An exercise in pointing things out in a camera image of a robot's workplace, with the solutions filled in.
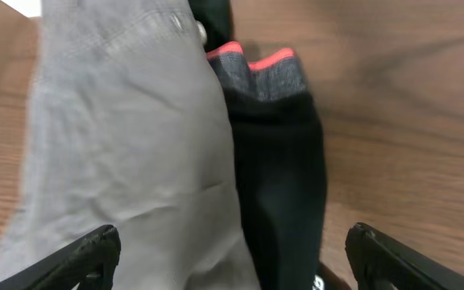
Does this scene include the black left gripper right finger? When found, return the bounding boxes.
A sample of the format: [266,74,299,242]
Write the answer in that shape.
[346,222,464,290]

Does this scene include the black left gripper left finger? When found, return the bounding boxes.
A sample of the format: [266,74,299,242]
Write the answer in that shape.
[0,225,121,290]

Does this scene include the grey cargo shorts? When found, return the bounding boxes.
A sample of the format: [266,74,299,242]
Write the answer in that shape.
[0,0,259,290]

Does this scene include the black garment with red waistband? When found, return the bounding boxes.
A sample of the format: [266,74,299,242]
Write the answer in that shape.
[189,0,346,290]

